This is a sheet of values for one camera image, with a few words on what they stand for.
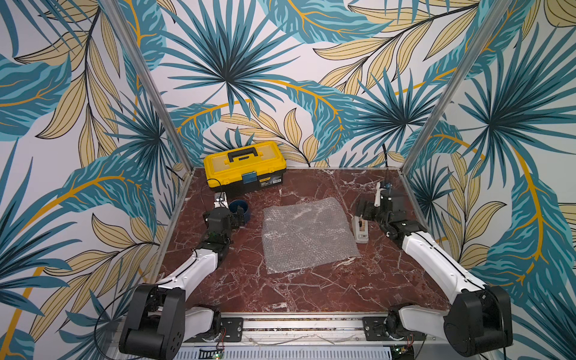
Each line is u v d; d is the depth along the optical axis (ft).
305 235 3.09
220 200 2.42
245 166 3.23
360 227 3.07
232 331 2.41
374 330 2.41
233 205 3.15
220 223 2.10
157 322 1.32
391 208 2.06
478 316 1.30
